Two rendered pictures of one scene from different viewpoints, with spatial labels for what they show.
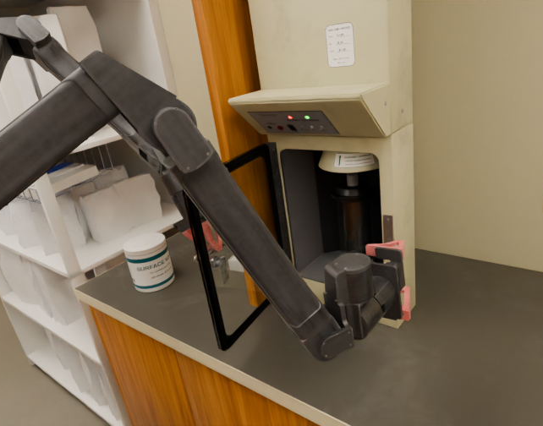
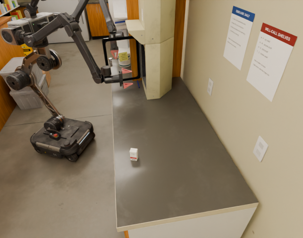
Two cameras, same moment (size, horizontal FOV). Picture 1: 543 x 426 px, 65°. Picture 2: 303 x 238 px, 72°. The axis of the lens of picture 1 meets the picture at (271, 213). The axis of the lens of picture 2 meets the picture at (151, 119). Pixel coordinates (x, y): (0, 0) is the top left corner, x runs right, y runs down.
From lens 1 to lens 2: 1.33 m
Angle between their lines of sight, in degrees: 37
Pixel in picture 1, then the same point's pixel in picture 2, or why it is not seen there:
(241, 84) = (137, 15)
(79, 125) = (58, 24)
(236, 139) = not seen: hidden behind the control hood
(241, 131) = not seen: hidden behind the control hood
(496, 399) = (138, 117)
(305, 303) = (93, 69)
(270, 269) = (86, 59)
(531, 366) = (154, 118)
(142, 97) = (64, 22)
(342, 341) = (98, 80)
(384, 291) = (115, 77)
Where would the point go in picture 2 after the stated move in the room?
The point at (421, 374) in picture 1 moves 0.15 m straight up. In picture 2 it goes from (135, 107) to (134, 91)
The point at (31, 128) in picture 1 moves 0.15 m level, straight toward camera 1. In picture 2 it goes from (52, 22) to (38, 29)
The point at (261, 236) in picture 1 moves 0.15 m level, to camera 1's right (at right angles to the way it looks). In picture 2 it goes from (85, 53) to (99, 57)
